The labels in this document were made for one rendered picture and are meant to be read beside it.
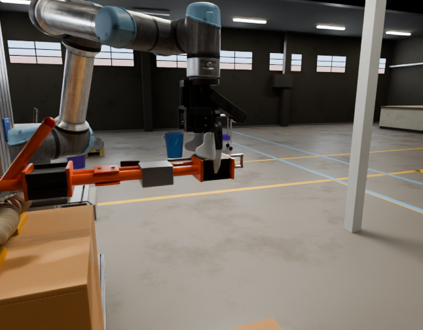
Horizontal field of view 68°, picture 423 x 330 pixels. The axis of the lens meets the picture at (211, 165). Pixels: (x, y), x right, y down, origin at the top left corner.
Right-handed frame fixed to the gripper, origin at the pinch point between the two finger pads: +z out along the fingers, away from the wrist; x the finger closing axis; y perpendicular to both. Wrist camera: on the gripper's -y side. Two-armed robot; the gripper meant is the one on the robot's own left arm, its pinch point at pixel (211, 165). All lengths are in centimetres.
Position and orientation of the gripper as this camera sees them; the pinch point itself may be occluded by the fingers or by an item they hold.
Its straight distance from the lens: 75.8
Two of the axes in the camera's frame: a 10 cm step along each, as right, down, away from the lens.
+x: 3.4, 2.1, -9.2
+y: -9.4, 0.7, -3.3
